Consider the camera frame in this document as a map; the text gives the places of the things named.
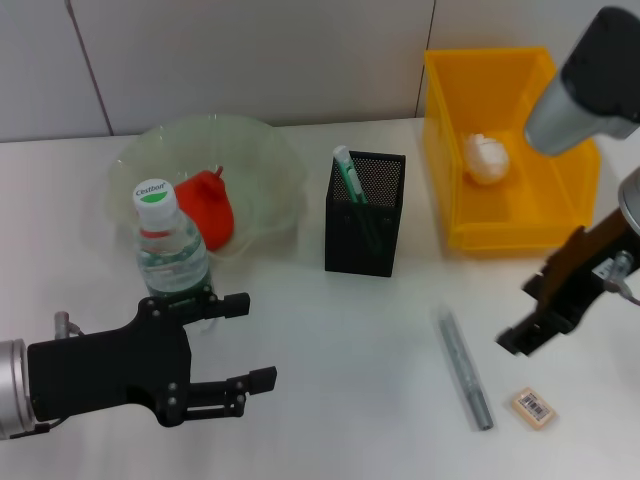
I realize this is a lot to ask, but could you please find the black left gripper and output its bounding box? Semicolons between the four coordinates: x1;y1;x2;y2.
26;290;278;429

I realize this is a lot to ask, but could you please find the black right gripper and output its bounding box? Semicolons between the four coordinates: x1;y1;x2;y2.
495;208;640;358

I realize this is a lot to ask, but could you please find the grey pen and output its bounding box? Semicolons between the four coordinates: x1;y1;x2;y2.
437;305;498;433

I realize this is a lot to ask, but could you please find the beige eraser with barcode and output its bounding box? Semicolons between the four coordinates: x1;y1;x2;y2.
510;387;558;429

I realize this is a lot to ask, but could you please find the clear water bottle green label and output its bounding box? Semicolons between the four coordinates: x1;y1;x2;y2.
133;178;218;336

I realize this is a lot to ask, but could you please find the orange knitted toy fruit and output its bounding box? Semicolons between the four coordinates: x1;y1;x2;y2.
174;167;236;253

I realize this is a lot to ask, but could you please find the white paper ball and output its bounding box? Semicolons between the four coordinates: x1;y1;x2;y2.
461;131;511;187

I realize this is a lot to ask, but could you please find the green utility knife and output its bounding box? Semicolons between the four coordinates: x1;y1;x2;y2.
332;144;387;257

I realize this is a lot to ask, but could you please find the black mesh pen holder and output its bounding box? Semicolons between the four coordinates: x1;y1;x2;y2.
323;148;407;279

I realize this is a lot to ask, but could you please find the green glass fruit plate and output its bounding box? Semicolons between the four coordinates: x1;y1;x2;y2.
105;114;307;262

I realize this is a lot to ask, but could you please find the yellow plastic bin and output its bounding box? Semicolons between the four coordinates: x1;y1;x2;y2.
422;46;602;253

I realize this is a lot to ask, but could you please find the right wrist cable with plug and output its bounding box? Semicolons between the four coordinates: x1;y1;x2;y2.
601;251;640;310

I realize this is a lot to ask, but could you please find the wrist cable with plug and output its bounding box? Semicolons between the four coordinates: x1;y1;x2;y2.
9;310;89;439
601;251;640;310

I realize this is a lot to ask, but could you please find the left wrist cable with plug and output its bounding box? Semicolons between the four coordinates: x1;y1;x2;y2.
9;310;89;439

